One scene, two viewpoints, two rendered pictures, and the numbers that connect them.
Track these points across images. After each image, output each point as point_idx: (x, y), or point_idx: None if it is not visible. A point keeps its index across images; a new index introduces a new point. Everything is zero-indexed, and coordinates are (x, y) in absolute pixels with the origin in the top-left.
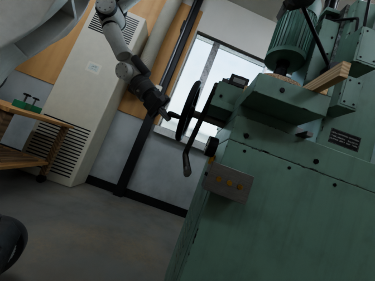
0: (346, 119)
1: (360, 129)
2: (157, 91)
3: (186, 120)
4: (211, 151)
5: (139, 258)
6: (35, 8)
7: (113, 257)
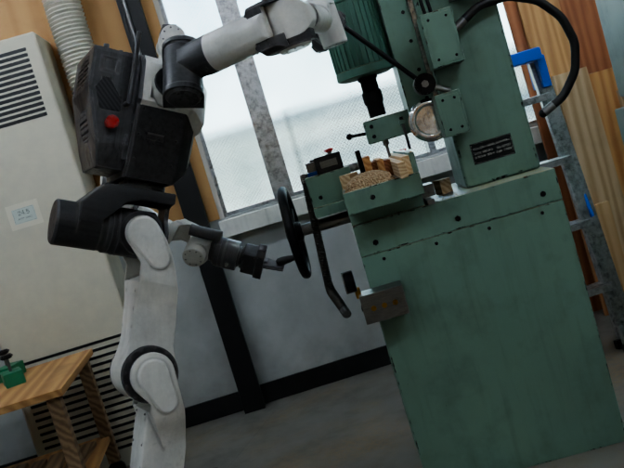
0: (479, 122)
1: (502, 122)
2: (247, 249)
3: (300, 245)
4: (351, 289)
5: (370, 448)
6: (170, 302)
7: (335, 466)
